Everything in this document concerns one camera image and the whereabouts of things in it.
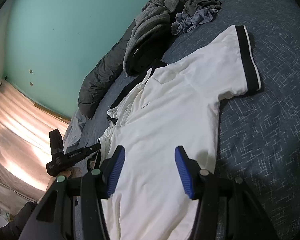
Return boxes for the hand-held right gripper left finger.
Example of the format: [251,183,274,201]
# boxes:
[19,145,126,240]

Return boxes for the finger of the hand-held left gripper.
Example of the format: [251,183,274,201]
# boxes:
[86,142,102,155]

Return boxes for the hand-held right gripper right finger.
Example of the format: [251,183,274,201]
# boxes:
[174,145,283,240]

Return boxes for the white polo shirt black trim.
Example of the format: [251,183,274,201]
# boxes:
[74,25,262,240]

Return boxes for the person's left hand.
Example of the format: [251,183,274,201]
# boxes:
[37,167,83,203]

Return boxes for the pink curtain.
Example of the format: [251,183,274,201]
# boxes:
[0,80,71,222]

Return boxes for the wooden window trim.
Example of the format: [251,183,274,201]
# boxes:
[2,76,71,121]

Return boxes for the dark grey rolled duvet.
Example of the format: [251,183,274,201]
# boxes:
[77,0,230,118]

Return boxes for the black garment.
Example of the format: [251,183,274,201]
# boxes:
[128,41,167,77]

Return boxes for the grey knit sweater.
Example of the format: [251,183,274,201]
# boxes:
[124,0,188,77]

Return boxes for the blue checked boxer shorts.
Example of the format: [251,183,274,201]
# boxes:
[171,7,219,36]

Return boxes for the dark grey crumpled garment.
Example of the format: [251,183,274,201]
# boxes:
[184,0,223,14]

